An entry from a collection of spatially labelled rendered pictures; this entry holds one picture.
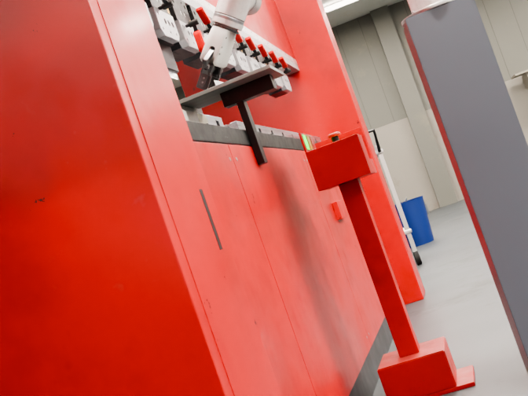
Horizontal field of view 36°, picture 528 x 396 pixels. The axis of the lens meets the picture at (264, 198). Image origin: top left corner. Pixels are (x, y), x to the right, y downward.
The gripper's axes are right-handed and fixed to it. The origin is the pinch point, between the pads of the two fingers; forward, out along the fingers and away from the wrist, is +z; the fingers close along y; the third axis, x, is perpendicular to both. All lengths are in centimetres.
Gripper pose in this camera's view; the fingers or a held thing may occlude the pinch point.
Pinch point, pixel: (207, 83)
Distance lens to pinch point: 222.4
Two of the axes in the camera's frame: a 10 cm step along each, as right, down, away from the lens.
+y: -2.7, 0.6, -9.6
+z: -3.2, 9.3, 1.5
